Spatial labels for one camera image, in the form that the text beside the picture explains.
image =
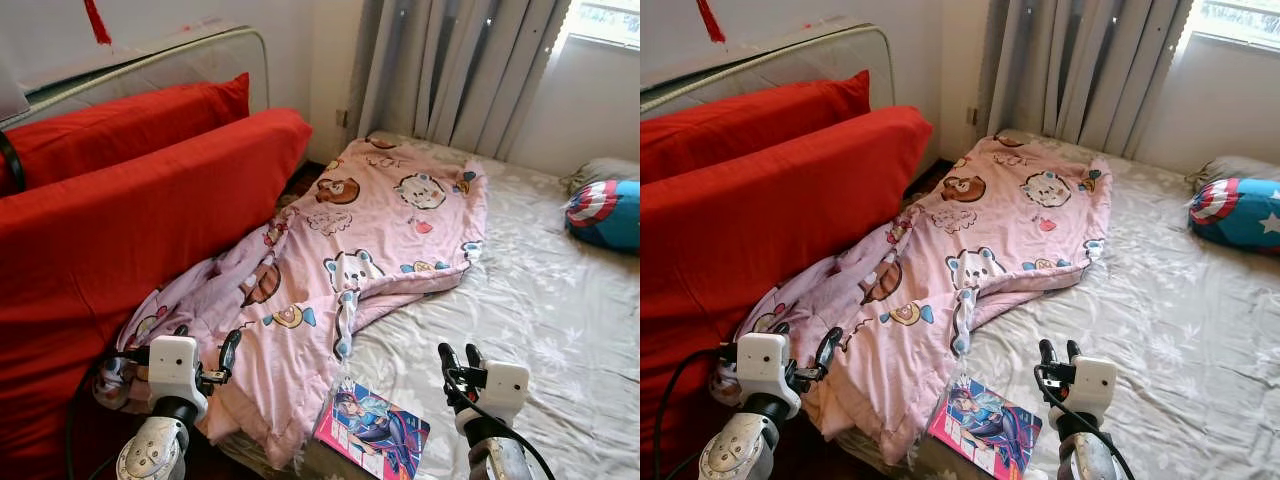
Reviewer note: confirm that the anime cover comic book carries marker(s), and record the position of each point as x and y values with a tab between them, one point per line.
985	425
375	430

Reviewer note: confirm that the bed with grey floral sheet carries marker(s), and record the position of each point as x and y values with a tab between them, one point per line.
1170	320
540	320

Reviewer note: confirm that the large red covered cushion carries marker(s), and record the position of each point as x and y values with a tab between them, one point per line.
760	220
120	235

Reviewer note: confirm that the pink cartoon print blanket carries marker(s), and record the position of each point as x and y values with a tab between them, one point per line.
370	220
1000	225

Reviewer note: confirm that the Captain America body pillow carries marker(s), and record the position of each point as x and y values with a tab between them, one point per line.
1240	215
605	215

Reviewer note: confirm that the small red covered cushion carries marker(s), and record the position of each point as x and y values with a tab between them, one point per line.
750	115
120	125

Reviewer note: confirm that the white quilted upright mattress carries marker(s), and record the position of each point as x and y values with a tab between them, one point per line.
790	60
160	68

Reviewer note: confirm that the grey curtain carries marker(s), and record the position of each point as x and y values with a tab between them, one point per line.
1080	70
450	70

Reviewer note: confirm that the red hanging tassel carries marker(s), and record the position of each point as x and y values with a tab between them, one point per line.
711	20
97	22

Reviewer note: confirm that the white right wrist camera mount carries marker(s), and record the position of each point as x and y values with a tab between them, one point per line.
505	390
1097	385

